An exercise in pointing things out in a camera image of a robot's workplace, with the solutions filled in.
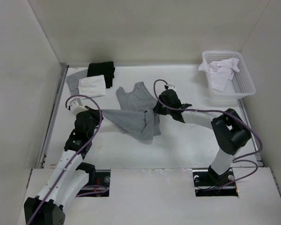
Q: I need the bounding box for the left metal table rail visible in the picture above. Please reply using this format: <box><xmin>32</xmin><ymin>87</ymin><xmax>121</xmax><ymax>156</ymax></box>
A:
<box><xmin>36</xmin><ymin>62</ymin><xmax>69</xmax><ymax>169</ymax></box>

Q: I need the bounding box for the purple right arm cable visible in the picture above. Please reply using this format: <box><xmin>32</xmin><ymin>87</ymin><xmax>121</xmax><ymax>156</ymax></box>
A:
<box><xmin>153</xmin><ymin>79</ymin><xmax>263</xmax><ymax>188</ymax></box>

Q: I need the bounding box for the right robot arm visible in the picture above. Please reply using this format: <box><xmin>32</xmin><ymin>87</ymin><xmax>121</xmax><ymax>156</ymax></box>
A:
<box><xmin>154</xmin><ymin>89</ymin><xmax>251</xmax><ymax>186</ymax></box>

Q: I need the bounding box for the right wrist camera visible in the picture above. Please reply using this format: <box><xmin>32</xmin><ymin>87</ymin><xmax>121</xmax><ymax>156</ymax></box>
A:
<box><xmin>164</xmin><ymin>84</ymin><xmax>176</xmax><ymax>91</ymax></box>

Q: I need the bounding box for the grey tank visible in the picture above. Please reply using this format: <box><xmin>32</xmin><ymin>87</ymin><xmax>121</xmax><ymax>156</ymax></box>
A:
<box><xmin>102</xmin><ymin>82</ymin><xmax>161</xmax><ymax>141</ymax></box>
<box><xmin>66</xmin><ymin>69</ymin><xmax>87</xmax><ymax>96</ymax></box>

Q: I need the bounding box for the white tank top in basket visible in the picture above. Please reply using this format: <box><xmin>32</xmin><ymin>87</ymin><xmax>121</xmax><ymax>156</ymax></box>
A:
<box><xmin>199</xmin><ymin>58</ymin><xmax>240</xmax><ymax>92</ymax></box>

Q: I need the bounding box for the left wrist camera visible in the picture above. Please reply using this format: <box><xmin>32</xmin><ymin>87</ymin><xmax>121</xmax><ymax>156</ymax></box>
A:
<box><xmin>68</xmin><ymin>97</ymin><xmax>87</xmax><ymax>116</ymax></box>

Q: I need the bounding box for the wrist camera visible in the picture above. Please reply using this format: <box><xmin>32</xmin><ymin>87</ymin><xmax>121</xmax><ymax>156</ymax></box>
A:
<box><xmin>164</xmin><ymin>84</ymin><xmax>176</xmax><ymax>91</ymax></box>
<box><xmin>68</xmin><ymin>97</ymin><xmax>87</xmax><ymax>116</ymax></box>

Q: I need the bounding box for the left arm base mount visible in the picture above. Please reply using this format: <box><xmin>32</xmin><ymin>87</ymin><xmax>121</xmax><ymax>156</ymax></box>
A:
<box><xmin>78</xmin><ymin>170</ymin><xmax>111</xmax><ymax>197</ymax></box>

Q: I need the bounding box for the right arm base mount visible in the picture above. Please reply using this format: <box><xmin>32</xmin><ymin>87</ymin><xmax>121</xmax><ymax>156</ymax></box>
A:
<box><xmin>192</xmin><ymin>168</ymin><xmax>238</xmax><ymax>197</ymax></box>

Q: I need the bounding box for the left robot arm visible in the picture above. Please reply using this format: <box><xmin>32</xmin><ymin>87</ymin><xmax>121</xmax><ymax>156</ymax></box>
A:
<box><xmin>24</xmin><ymin>106</ymin><xmax>103</xmax><ymax>225</ymax></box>

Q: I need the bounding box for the folded grey tank top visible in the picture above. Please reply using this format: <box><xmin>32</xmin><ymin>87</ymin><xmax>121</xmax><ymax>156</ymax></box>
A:
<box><xmin>66</xmin><ymin>69</ymin><xmax>87</xmax><ymax>96</ymax></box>

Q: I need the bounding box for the white plastic laundry basket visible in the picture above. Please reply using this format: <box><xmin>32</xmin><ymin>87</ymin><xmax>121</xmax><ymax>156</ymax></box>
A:
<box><xmin>202</xmin><ymin>51</ymin><xmax>256</xmax><ymax>100</ymax></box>

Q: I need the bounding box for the folded white tank top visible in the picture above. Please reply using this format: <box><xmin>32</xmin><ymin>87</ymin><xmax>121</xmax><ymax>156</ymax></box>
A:
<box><xmin>78</xmin><ymin>75</ymin><xmax>106</xmax><ymax>97</ymax></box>

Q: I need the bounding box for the folded black tank top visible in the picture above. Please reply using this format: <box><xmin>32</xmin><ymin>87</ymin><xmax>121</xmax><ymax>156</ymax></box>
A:
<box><xmin>87</xmin><ymin>61</ymin><xmax>115</xmax><ymax>89</ymax></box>

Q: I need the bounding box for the metal table rail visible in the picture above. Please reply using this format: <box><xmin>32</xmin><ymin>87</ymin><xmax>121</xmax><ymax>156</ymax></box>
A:
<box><xmin>237</xmin><ymin>99</ymin><xmax>264</xmax><ymax>166</ymax></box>
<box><xmin>36</xmin><ymin>62</ymin><xmax>69</xmax><ymax>169</ymax></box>

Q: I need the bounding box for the right metal table rail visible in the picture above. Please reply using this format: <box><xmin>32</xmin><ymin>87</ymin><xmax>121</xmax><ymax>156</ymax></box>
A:
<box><xmin>237</xmin><ymin>99</ymin><xmax>264</xmax><ymax>166</ymax></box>

